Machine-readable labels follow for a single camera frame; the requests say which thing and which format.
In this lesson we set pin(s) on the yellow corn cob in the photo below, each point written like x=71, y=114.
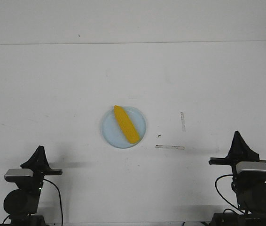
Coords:
x=126, y=125

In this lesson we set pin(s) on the vertical tape strip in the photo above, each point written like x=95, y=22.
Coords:
x=182, y=116

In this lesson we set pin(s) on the horizontal tape strip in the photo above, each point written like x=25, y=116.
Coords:
x=175, y=147

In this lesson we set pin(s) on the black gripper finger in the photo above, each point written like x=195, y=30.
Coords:
x=233, y=150
x=247, y=153
x=32, y=161
x=43, y=159

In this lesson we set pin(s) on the light blue round plate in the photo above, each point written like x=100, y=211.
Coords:
x=112, y=133

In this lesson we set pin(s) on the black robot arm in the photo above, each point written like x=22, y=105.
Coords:
x=250, y=209
x=21, y=204

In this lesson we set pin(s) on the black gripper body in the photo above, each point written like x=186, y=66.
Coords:
x=38, y=178
x=237, y=181

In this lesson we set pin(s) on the white object at bottom edge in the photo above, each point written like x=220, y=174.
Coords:
x=189, y=223

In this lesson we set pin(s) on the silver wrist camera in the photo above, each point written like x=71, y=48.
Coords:
x=17, y=173
x=251, y=169

